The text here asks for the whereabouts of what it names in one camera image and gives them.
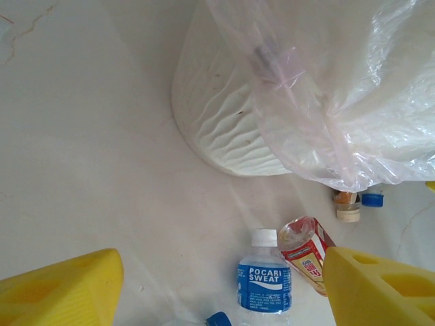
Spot Pocari Sweat bottle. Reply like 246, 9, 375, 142
237, 228, 294, 326

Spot blue label bottle blue cap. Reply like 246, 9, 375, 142
169, 311, 232, 326
360, 192, 386, 209

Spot white ribbed plastic bin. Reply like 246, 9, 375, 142
171, 0, 435, 186

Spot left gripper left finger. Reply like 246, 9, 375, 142
0, 248, 124, 326

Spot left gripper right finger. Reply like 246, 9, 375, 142
322, 246, 435, 326

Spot brown bottle with cream cap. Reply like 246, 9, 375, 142
332, 189, 362, 223

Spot red label clear bottle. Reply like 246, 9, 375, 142
277, 215, 338, 298

